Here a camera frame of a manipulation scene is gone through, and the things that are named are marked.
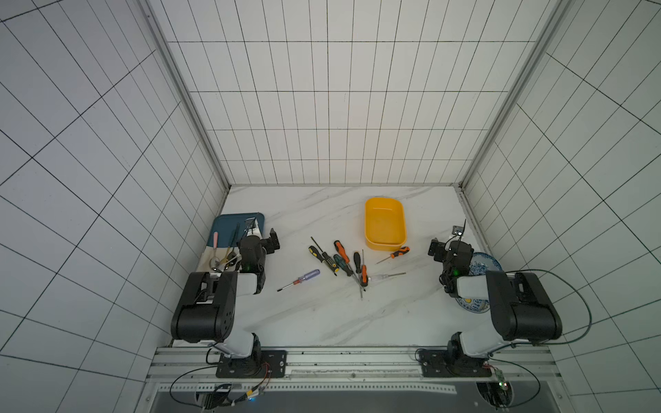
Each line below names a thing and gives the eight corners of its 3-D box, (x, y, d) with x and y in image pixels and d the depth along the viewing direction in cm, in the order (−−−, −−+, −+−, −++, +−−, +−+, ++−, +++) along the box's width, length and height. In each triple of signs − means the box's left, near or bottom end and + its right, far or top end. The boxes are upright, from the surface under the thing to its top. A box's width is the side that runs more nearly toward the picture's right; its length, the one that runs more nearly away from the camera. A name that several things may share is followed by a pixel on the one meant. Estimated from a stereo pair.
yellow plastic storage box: (366, 250, 99) (368, 244, 96) (362, 204, 115) (363, 197, 111) (409, 250, 99) (412, 244, 96) (398, 204, 115) (401, 197, 111)
